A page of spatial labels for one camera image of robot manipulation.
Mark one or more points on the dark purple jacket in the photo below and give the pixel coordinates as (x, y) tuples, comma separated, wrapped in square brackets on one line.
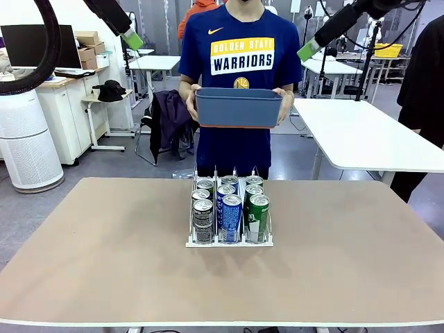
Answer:
[(173, 111)]

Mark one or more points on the white background desk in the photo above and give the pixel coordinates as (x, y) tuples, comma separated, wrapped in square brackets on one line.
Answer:
[(341, 68), (152, 62)]

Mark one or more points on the clear plastic sheet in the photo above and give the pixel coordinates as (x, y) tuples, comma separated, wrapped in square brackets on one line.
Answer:
[(180, 173)]

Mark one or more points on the brown cardboard box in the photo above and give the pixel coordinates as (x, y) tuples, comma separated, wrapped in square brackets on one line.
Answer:
[(86, 37), (98, 48), (86, 55), (89, 64)]

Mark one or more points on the person's right forearm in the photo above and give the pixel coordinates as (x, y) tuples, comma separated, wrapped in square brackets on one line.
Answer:
[(187, 81)]

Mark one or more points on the grey garment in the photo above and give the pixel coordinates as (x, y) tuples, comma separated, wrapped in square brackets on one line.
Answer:
[(184, 149)]

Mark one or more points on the white cylindrical air purifier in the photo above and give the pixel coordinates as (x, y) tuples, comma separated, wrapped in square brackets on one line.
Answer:
[(27, 145)]

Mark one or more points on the person's left forearm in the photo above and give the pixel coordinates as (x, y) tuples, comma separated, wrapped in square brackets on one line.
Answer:
[(294, 89)]

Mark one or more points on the small white-legged side table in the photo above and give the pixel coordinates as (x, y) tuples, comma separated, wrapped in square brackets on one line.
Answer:
[(125, 93)]

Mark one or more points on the white cabinet with wooden top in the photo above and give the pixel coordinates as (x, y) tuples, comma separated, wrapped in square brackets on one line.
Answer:
[(59, 114)]

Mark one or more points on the person in orange top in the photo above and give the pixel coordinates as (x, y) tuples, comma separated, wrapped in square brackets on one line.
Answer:
[(199, 12)]

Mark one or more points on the small white box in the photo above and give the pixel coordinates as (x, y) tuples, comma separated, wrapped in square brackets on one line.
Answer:
[(103, 61)]

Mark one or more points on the black hat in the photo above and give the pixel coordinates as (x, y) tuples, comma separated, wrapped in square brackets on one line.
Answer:
[(111, 91)]

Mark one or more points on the person in black clothes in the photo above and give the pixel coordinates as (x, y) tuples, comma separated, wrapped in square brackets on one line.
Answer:
[(426, 86)]

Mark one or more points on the clear white can dispenser rack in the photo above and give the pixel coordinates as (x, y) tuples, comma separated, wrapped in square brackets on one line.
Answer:
[(229, 245)]

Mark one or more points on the large white table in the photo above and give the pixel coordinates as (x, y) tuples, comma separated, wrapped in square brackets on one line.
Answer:
[(364, 138)]

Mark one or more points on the person's right hand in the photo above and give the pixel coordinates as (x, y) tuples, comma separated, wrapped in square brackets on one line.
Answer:
[(192, 102)]

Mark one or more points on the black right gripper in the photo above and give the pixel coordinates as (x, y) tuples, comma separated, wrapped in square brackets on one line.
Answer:
[(378, 8)]

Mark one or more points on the person's left hand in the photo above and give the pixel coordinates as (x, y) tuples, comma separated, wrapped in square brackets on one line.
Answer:
[(287, 104)]

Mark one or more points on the black jacket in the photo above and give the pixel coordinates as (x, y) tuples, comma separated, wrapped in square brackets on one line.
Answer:
[(156, 138)]

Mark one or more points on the black tripod stand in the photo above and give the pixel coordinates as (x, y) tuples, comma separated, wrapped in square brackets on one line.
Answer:
[(367, 66)]

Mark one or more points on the yellow plastic crate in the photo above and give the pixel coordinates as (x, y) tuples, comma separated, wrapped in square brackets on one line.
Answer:
[(388, 50)]

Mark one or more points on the person in blue Warriors shirt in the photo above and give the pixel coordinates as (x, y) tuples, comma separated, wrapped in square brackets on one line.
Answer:
[(239, 31)]

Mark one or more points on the wooden shelf rack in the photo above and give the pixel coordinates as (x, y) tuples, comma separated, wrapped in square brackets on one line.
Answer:
[(392, 58)]

